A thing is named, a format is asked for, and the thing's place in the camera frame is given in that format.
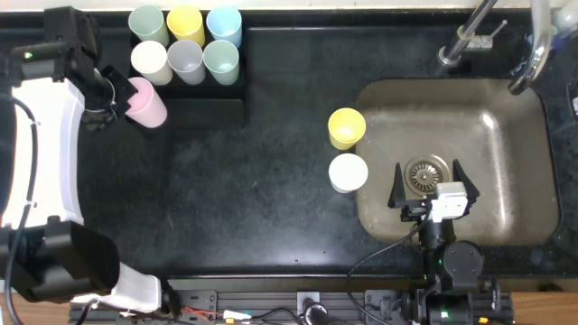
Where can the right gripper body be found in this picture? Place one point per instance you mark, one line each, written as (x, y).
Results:
(415, 211)

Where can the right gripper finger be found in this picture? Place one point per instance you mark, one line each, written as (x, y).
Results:
(397, 187)
(465, 177)

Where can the white cup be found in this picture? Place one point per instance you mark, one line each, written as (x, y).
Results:
(347, 172)
(150, 59)

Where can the yellow cup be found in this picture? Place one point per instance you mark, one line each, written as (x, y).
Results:
(185, 22)
(346, 127)

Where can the pink cup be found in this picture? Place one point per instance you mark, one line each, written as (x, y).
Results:
(149, 106)

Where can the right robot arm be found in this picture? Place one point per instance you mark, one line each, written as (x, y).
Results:
(460, 264)

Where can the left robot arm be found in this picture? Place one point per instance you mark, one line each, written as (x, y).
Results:
(49, 135)

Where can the steel sink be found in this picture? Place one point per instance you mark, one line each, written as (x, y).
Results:
(506, 158)

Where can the steel tap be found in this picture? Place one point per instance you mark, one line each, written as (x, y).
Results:
(539, 45)

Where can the black tray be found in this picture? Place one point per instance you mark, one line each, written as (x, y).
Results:
(212, 106)

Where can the green cup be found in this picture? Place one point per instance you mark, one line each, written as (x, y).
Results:
(148, 22)
(221, 59)

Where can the blue cup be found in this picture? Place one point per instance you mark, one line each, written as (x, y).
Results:
(224, 23)

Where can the grey cup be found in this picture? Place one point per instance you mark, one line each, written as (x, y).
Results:
(186, 58)

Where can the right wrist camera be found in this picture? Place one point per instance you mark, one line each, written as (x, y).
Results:
(449, 202)

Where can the mounting rail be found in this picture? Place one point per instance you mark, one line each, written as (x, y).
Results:
(280, 307)

